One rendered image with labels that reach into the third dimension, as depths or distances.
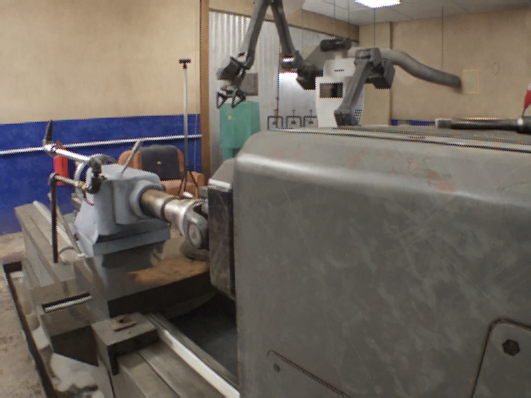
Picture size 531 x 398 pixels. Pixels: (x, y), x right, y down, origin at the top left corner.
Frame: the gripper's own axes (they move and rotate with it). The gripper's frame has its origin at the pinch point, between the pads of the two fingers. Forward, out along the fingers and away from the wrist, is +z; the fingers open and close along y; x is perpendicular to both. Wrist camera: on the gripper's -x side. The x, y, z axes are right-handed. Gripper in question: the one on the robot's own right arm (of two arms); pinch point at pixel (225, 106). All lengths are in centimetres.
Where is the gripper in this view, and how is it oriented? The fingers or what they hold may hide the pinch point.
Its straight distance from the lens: 173.8
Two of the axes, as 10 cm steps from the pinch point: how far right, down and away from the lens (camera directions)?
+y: 7.4, 1.5, -6.5
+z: -3.3, 9.3, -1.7
